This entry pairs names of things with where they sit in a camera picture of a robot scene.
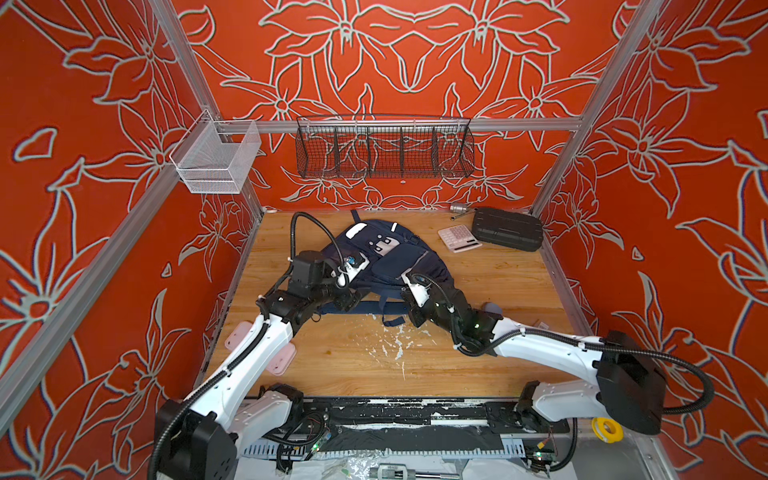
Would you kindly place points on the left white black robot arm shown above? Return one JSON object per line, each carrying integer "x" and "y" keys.
{"x": 199, "y": 437}

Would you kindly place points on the white wire mesh basket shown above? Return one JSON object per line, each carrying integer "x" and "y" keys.
{"x": 216, "y": 156}

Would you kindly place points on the pink calculator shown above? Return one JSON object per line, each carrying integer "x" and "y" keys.
{"x": 458, "y": 239}

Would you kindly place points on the black wire wall basket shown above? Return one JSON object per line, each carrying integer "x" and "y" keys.
{"x": 384, "y": 146}

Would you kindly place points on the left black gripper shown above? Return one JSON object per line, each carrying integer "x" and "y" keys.
{"x": 346, "y": 298}

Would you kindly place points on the yellow tape roll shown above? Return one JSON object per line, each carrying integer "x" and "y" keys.
{"x": 607, "y": 430}

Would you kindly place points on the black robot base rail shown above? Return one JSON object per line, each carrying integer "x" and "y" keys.
{"x": 452, "y": 428}

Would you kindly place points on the black plastic tool case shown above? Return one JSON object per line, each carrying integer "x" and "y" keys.
{"x": 508, "y": 229}

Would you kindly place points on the pink case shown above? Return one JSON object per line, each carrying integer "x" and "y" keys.
{"x": 264, "y": 346}

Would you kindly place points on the grey pencil pouch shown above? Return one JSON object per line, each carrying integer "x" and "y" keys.
{"x": 492, "y": 309}

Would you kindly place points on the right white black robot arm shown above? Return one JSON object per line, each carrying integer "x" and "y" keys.
{"x": 612, "y": 376}

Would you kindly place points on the navy blue student backpack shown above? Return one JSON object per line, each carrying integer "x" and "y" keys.
{"x": 390, "y": 250}

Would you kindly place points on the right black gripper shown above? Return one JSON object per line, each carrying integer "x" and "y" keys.
{"x": 412, "y": 305}

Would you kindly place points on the small silver metal cylinder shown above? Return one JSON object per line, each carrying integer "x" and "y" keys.
{"x": 459, "y": 210}

